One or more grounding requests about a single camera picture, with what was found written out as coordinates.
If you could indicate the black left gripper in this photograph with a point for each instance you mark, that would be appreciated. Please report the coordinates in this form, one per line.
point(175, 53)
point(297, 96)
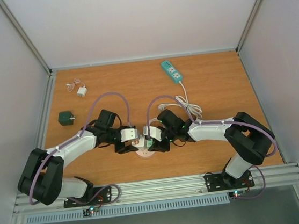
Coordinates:
point(121, 149)

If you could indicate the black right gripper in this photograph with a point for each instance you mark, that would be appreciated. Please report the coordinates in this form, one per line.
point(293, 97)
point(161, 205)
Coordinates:
point(159, 146)

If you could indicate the white cube adapter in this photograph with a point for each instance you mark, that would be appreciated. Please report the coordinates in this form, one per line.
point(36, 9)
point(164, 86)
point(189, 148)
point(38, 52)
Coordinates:
point(139, 143)

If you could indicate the dark green dragon cube adapter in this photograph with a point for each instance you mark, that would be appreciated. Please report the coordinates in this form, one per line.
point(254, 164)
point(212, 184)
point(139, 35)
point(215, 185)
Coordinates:
point(66, 118)

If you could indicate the teal power strip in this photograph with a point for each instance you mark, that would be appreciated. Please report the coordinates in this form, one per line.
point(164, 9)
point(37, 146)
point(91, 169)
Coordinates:
point(172, 72)

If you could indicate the pink round power socket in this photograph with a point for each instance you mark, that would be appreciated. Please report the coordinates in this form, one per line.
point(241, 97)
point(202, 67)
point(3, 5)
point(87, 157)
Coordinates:
point(145, 154)

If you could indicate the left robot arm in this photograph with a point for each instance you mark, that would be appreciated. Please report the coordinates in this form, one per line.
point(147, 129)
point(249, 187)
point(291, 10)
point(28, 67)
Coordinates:
point(42, 178)

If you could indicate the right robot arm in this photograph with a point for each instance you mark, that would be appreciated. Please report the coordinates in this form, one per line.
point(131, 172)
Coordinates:
point(250, 139)

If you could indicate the light green plug adapter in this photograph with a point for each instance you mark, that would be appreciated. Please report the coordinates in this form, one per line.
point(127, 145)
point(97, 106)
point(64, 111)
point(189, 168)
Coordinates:
point(148, 143)

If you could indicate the left controller board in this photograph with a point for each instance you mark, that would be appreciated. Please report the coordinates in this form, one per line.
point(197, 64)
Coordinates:
point(90, 211)

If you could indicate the controller board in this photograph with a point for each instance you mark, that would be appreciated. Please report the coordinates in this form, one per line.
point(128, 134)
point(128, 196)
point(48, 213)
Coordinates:
point(238, 193)
point(90, 211)

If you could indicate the right controller board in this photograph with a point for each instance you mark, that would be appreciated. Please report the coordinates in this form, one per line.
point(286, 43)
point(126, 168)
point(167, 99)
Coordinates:
point(238, 193)

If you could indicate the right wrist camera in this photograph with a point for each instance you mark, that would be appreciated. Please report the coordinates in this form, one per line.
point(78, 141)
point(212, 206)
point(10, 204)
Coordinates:
point(153, 132)

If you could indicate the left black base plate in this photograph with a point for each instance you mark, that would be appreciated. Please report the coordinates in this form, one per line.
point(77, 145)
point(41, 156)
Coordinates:
point(99, 196)

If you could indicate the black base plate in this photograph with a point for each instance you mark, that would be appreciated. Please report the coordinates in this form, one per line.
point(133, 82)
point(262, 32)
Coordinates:
point(214, 183)
point(99, 196)

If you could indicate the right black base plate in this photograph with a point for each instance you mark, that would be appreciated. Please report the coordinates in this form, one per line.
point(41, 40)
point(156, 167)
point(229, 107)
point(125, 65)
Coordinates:
point(214, 183)

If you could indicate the grey slotted cable duct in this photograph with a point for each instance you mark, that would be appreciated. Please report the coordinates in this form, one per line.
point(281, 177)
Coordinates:
point(129, 209)

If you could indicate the aluminium frame rail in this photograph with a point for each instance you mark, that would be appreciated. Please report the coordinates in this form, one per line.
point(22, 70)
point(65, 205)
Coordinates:
point(169, 188)

